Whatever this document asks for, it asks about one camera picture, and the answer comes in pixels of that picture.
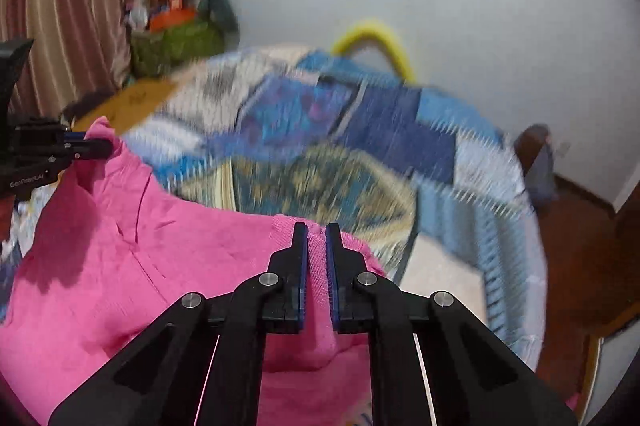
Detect dark backpack on floor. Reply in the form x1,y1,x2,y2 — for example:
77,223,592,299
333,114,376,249
513,124,558,210

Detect pink knit cardigan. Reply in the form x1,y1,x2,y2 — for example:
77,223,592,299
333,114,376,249
1,118,370,425

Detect yellow foam tube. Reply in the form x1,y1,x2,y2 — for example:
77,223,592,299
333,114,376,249
330,19,418,85

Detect patchwork patterned bed quilt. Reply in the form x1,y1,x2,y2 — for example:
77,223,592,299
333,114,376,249
0,44,549,372

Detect green fabric storage basket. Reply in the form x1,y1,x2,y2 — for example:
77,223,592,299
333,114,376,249
130,20,224,77

